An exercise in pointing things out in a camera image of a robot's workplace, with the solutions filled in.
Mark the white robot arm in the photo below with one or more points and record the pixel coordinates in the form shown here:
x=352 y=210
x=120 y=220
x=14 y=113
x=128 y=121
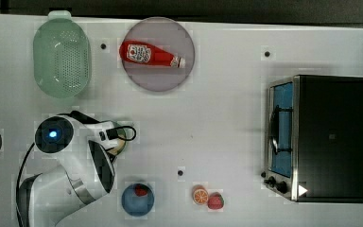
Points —
x=82 y=146

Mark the red ketchup bottle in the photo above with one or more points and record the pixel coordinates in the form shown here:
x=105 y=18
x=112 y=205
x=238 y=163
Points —
x=149 y=54

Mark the grey round plate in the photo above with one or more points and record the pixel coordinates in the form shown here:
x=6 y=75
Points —
x=169 y=36

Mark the orange slice toy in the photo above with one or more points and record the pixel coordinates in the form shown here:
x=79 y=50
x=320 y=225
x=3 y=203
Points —
x=200 y=195

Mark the small red toy in bowl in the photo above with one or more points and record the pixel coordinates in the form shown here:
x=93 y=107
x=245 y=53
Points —
x=140 y=190

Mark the red strawberry toy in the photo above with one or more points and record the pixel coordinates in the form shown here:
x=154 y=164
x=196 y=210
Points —
x=215 y=201

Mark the blue bowl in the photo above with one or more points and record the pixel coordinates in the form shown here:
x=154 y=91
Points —
x=137 y=206

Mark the black toaster oven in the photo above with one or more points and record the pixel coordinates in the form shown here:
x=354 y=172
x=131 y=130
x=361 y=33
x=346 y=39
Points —
x=315 y=139

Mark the green perforated colander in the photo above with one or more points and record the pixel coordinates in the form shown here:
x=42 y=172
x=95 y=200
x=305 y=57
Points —
x=61 y=56

